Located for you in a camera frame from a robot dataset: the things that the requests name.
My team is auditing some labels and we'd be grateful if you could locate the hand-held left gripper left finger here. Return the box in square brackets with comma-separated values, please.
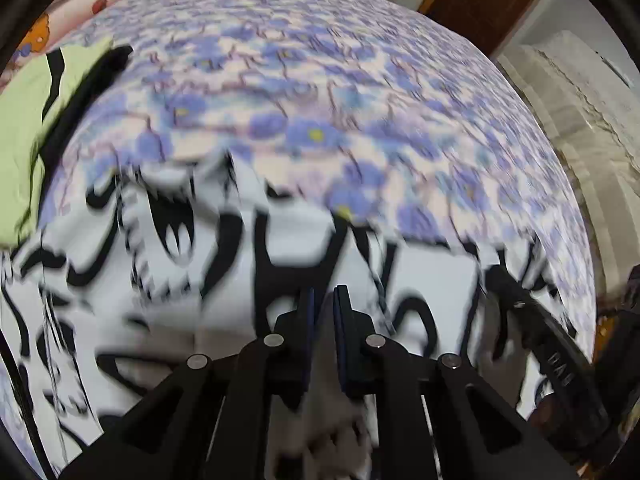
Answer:
[60, 287, 317, 480]

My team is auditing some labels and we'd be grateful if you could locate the black and white printed jacket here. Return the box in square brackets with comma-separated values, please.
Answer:
[0, 152, 576, 480]

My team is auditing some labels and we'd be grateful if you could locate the brown wooden door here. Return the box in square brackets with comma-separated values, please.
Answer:
[417, 0, 558, 56]

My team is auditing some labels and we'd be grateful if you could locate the purple floral blanket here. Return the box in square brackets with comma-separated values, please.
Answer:
[0, 0, 598, 431]

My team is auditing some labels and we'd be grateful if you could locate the rolled pink bear quilt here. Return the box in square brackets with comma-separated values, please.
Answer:
[0, 0, 141, 86]

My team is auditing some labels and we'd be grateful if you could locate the beige cloth covered furniture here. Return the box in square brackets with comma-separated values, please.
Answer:
[492, 30, 640, 281]

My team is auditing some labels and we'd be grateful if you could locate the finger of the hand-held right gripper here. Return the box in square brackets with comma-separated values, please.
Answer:
[482, 265, 538, 321]

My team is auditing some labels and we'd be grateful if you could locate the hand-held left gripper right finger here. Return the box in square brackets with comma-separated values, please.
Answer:
[334, 285, 583, 480]

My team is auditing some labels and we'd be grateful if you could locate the folded green garment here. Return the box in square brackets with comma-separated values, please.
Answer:
[0, 35, 136, 248]

